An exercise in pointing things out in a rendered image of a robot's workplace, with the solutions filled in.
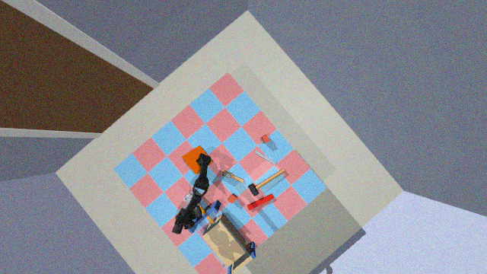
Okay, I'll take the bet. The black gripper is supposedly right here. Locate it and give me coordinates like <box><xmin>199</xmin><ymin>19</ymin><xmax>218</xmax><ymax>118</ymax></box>
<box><xmin>191</xmin><ymin>209</ymin><xmax>202</xmax><ymax>219</ymax></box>

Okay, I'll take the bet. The black-headed mallet with wooden handle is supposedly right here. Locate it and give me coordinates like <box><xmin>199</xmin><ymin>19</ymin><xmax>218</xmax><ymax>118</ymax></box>
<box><xmin>248</xmin><ymin>169</ymin><xmax>285</xmax><ymax>196</ymax></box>

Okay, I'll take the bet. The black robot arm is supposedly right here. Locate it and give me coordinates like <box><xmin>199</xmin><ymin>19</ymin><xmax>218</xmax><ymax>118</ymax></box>
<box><xmin>172</xmin><ymin>153</ymin><xmax>211</xmax><ymax>234</ymax></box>

